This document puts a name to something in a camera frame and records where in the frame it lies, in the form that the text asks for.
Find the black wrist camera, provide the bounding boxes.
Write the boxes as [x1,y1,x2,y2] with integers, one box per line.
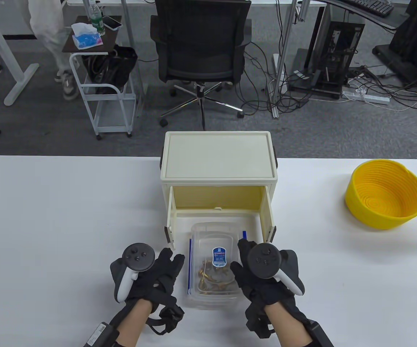
[245,307,275,338]
[147,304,185,335]

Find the black right wrist sensor box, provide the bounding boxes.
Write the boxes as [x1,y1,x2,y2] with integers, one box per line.
[308,320,333,347]

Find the black curved desk top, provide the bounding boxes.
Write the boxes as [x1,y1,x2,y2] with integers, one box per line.
[324,0,407,30]

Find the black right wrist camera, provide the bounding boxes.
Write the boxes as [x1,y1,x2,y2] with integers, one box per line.
[245,307,275,338]

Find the black wrist sensor box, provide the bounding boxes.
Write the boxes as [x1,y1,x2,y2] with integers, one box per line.
[83,321,120,347]
[308,320,333,347]

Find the grey hand controller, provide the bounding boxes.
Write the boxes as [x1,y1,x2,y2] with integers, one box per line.
[116,243,155,303]
[247,243,305,297]

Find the blue tissue pack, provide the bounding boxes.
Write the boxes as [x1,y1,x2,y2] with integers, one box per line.
[71,22,104,50]

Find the silver aluminium post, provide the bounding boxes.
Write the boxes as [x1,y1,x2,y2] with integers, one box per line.
[270,0,299,119]

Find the white power strip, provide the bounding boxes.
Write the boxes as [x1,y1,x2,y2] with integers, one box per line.
[342,90,390,105]

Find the white rolling cart brown top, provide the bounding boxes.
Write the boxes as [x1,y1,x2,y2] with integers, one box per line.
[62,15,138,141]

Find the grey right hand controller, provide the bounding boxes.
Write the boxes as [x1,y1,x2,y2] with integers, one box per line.
[247,243,305,297]

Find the black left wrist sensor box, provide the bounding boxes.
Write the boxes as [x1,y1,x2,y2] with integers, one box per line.
[83,321,120,347]

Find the person's right hand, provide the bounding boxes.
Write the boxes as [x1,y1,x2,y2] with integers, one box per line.
[230,239,305,315]

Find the black keyboard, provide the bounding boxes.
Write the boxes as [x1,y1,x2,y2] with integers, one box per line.
[349,0,395,17]

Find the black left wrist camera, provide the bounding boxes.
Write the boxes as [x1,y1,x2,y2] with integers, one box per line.
[147,304,185,335]

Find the pile of gold chess pieces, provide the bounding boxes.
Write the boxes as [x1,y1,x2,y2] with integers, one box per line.
[196,258,236,295]

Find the person's left hand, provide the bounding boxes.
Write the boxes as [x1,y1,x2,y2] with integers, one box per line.
[110,248,185,313]

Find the clear box lid blue label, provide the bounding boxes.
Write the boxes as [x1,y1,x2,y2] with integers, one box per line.
[190,223,245,297]

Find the green label water bottle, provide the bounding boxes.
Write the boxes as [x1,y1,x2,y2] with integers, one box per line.
[87,0,106,36]

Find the white smartphone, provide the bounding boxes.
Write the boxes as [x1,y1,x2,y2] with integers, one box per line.
[102,16,123,30]

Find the cream plastic cabinet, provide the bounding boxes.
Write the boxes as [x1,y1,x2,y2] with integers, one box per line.
[159,131,279,250]

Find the black computer tower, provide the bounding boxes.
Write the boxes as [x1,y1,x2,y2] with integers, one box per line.
[304,21,366,96]

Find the person's right forearm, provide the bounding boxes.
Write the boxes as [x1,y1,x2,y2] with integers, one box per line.
[266,304,313,347]

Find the person's left forearm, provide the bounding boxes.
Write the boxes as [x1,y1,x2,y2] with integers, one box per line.
[116,300,155,347]

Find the white desk with T-leg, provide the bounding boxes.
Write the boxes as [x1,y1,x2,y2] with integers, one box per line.
[0,0,40,106]

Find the black mesh office chair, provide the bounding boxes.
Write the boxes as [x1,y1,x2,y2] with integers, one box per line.
[150,0,253,131]

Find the clear plastic box blue clips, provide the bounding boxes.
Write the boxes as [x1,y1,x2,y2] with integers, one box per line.
[187,222,248,310]

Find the long white desk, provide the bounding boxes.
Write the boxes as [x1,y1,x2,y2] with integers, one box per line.
[67,0,327,8]

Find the black bag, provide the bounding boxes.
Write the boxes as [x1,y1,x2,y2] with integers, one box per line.
[82,45,138,94]

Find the white drawer unit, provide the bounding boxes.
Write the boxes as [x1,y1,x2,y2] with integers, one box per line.
[0,0,37,38]

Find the yellow woven basket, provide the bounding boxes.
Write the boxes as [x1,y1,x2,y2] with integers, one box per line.
[345,160,417,230]

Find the grey left hand controller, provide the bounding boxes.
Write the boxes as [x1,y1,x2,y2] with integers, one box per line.
[116,243,155,303]

